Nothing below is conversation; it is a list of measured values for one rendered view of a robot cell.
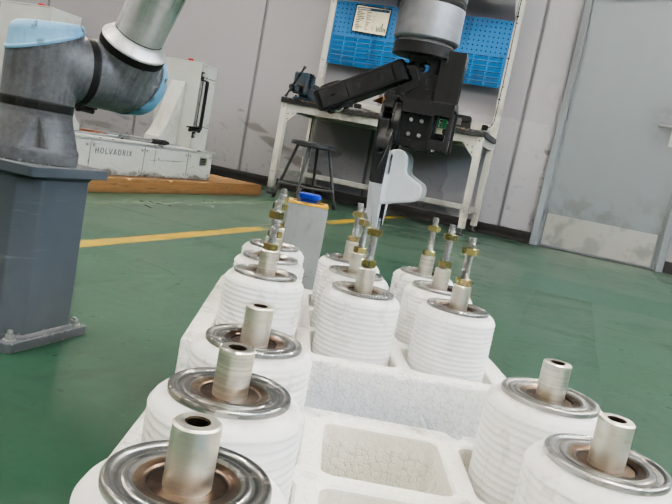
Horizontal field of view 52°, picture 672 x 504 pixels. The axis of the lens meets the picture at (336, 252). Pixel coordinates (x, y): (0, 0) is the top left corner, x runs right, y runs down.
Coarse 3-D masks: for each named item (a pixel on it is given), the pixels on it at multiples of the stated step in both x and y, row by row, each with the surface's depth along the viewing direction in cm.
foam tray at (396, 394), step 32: (320, 384) 77; (352, 384) 77; (384, 384) 78; (416, 384) 78; (448, 384) 78; (480, 384) 80; (384, 416) 78; (416, 416) 78; (448, 416) 78; (480, 416) 79
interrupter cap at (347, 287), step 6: (336, 282) 84; (342, 282) 86; (348, 282) 86; (354, 282) 87; (336, 288) 82; (342, 288) 81; (348, 288) 84; (378, 288) 86; (348, 294) 80; (354, 294) 80; (360, 294) 80; (366, 294) 81; (372, 294) 83; (378, 294) 83; (384, 294) 83; (390, 294) 84; (384, 300) 81
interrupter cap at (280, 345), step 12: (228, 324) 57; (240, 324) 57; (216, 336) 53; (228, 336) 54; (240, 336) 55; (276, 336) 56; (288, 336) 57; (264, 348) 53; (276, 348) 53; (288, 348) 54; (300, 348) 54
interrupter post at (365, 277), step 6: (360, 270) 83; (366, 270) 82; (372, 270) 82; (360, 276) 83; (366, 276) 82; (372, 276) 83; (360, 282) 83; (366, 282) 82; (372, 282) 83; (354, 288) 83; (360, 288) 83; (366, 288) 83; (372, 288) 83
